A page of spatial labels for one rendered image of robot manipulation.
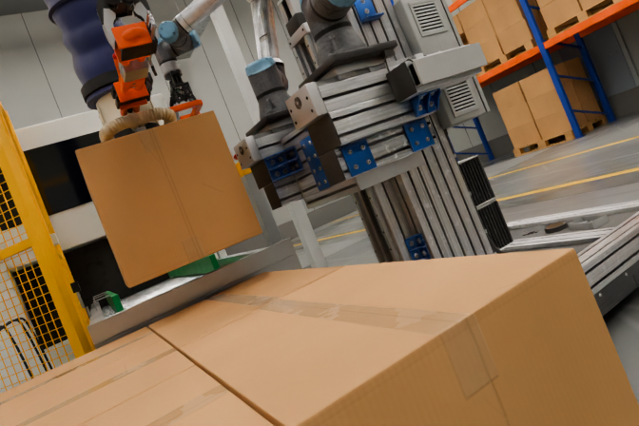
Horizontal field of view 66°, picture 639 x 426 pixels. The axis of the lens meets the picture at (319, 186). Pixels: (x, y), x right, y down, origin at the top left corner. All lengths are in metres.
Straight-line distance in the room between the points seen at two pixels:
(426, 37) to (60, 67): 10.02
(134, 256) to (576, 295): 1.11
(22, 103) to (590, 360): 10.83
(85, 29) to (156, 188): 0.62
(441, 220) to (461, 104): 0.41
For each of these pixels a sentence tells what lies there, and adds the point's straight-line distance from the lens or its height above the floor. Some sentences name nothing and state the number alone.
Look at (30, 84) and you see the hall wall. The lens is 11.24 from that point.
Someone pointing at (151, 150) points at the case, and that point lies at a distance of 1.49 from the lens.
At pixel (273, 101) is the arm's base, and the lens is 1.83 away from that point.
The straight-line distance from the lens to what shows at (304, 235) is 4.88.
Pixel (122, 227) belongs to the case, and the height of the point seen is 0.83.
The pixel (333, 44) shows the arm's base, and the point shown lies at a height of 1.09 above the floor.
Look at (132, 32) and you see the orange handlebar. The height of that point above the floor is 1.20.
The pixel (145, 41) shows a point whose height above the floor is 1.18.
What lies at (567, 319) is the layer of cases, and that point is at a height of 0.48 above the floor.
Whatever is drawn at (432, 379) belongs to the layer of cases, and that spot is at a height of 0.51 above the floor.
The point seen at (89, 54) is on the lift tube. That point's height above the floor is 1.41.
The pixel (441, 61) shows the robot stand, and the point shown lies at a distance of 1.42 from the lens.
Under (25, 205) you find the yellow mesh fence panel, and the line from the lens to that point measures 2.46.
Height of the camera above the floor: 0.72
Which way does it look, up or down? 1 degrees up
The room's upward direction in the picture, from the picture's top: 22 degrees counter-clockwise
